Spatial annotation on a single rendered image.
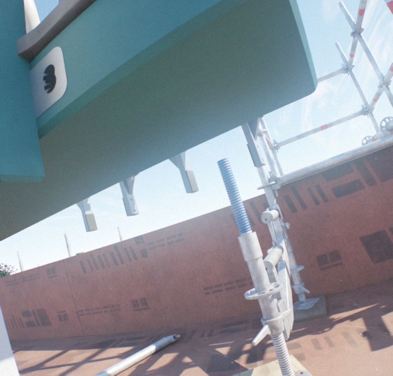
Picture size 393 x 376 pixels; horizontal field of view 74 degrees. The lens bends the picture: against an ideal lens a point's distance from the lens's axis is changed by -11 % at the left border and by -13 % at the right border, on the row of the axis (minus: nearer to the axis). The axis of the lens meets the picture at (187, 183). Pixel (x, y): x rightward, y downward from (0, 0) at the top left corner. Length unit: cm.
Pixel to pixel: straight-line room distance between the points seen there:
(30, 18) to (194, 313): 187
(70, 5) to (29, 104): 7
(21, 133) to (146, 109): 8
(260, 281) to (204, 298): 115
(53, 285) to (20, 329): 82
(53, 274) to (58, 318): 42
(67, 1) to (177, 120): 11
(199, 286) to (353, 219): 105
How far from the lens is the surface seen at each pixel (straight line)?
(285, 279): 129
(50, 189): 32
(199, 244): 195
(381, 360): 114
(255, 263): 90
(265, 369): 122
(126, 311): 239
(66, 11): 20
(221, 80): 19
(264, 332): 92
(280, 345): 98
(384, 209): 184
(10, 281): 350
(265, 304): 93
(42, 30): 22
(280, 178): 168
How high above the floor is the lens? 58
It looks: 10 degrees up
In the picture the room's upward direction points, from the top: 17 degrees counter-clockwise
